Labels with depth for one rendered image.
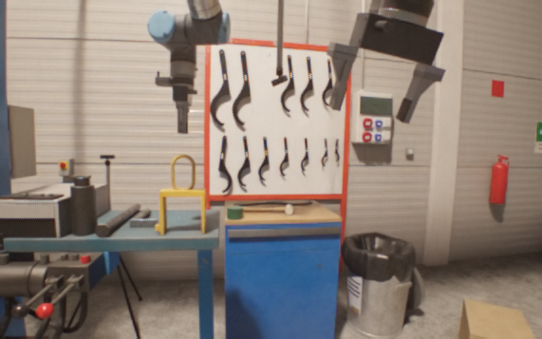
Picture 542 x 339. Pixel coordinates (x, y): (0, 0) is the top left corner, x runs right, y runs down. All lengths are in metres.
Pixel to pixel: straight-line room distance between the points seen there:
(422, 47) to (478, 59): 3.70
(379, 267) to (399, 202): 1.48
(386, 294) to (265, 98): 1.98
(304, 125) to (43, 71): 2.51
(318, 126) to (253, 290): 1.75
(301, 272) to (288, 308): 0.25
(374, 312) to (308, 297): 0.57
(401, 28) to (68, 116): 2.94
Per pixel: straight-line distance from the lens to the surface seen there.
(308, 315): 1.98
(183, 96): 0.96
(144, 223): 1.15
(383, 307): 2.26
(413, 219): 3.60
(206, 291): 1.28
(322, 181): 2.93
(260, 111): 2.77
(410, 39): 0.49
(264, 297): 1.84
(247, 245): 1.68
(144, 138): 2.86
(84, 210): 1.11
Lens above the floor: 1.38
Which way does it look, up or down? 5 degrees down
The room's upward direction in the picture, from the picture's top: 1 degrees clockwise
